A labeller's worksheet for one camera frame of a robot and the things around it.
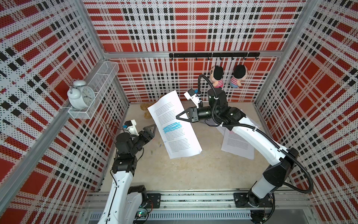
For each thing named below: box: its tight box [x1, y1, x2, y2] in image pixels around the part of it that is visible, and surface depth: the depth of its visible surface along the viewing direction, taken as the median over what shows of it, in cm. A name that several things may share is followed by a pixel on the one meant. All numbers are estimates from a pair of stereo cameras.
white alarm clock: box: [67, 78, 96, 109], surface depth 62 cm
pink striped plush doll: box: [209, 65, 224, 88], surface depth 100 cm
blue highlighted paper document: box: [147, 90, 203, 160], surface depth 64 cm
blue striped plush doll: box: [229, 64, 248, 89], surface depth 97 cm
